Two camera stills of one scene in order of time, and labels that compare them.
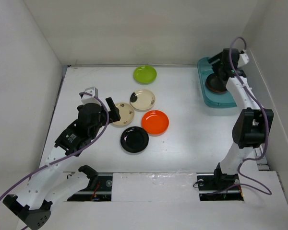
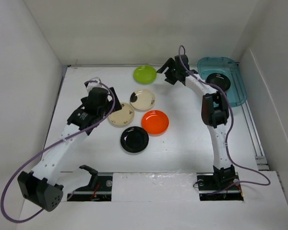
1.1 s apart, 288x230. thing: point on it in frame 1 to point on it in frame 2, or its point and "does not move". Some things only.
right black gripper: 215,64 to 171,63
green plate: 144,74 does not move
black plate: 134,139 does not move
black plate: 216,83 does not move
